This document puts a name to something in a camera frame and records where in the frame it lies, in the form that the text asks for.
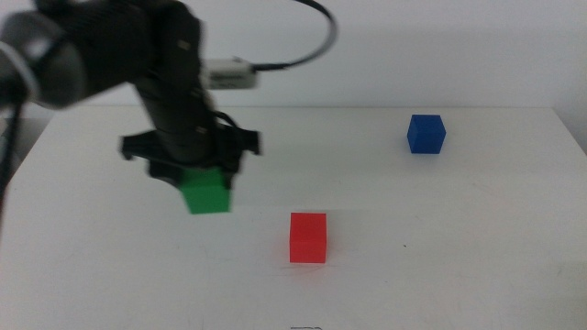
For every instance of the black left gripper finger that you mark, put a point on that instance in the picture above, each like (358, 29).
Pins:
(162, 173)
(231, 178)

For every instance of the green cube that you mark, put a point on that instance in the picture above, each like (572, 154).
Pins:
(206, 192)

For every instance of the red cube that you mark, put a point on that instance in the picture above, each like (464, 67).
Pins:
(308, 238)

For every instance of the blue cube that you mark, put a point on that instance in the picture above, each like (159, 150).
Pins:
(426, 135)

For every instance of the white zip tie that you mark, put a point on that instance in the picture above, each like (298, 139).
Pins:
(23, 69)

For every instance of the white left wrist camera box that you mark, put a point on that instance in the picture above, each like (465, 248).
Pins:
(229, 74)

